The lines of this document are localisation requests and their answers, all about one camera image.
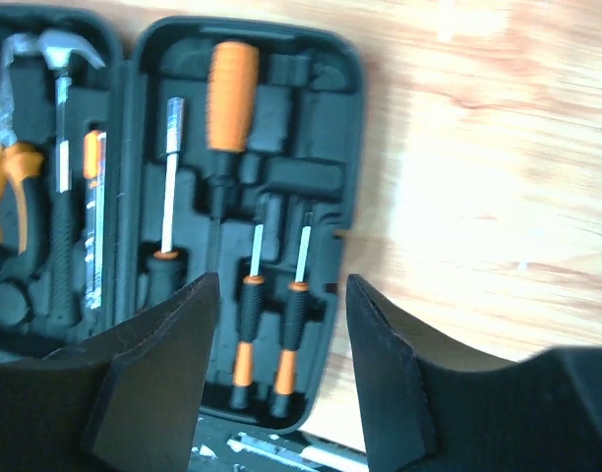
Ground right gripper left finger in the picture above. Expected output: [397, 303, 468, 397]
[0, 272, 219, 471]

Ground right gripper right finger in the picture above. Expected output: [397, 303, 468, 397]
[346, 274, 602, 471]

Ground black handled nut driver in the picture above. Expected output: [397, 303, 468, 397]
[141, 96, 187, 310]

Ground claw hammer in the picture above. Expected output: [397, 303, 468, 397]
[34, 29, 105, 327]

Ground small black screwdriver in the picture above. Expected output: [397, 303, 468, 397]
[230, 223, 265, 410]
[271, 211, 312, 418]

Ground orange utility knife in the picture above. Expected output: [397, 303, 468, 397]
[83, 130, 106, 311]

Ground orange handled pliers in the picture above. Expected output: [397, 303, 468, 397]
[0, 33, 46, 258]

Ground black plastic tool case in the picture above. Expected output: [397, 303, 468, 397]
[0, 1, 366, 434]

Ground orange black screwdriver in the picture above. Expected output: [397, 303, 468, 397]
[207, 40, 259, 271]

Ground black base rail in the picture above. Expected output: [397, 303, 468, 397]
[188, 414, 369, 472]

